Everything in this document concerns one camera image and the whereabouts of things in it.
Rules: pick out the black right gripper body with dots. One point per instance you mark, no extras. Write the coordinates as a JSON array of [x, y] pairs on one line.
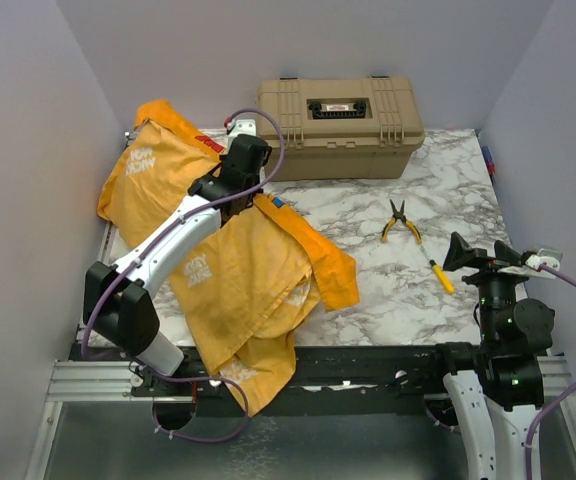
[[492, 282]]

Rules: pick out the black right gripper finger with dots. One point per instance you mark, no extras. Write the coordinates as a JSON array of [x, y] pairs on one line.
[[506, 254], [461, 255]]

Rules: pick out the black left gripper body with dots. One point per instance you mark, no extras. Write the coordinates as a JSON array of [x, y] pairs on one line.
[[255, 183]]

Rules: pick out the tan plastic toolbox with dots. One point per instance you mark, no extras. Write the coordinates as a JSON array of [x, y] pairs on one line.
[[363, 128]]

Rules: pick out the orange Mickey Mouse pillowcase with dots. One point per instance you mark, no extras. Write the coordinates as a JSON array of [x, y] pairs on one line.
[[244, 290]]

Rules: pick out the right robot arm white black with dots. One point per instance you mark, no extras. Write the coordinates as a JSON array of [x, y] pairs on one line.
[[497, 387]]

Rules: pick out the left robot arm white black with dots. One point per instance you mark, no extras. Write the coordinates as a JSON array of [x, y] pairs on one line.
[[118, 298]]

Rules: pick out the yellow black pliers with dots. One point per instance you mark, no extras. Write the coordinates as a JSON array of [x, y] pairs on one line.
[[399, 216]]

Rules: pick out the yellow handled screwdriver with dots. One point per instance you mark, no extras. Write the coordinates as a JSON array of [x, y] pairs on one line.
[[438, 272]]

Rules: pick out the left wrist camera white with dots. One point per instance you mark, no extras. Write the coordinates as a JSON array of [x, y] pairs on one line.
[[237, 127]]

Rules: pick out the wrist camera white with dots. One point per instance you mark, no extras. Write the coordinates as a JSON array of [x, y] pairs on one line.
[[237, 127], [535, 264]]

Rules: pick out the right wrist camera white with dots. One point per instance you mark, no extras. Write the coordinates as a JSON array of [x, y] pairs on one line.
[[535, 264]]

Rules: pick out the blue red object at wall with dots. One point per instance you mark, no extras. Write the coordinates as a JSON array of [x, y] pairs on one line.
[[489, 162]]

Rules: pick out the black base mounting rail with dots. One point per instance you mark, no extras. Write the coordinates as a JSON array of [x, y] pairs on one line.
[[358, 380]]

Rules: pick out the aluminium frame rail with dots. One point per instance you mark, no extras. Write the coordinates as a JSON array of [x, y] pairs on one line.
[[76, 381]]

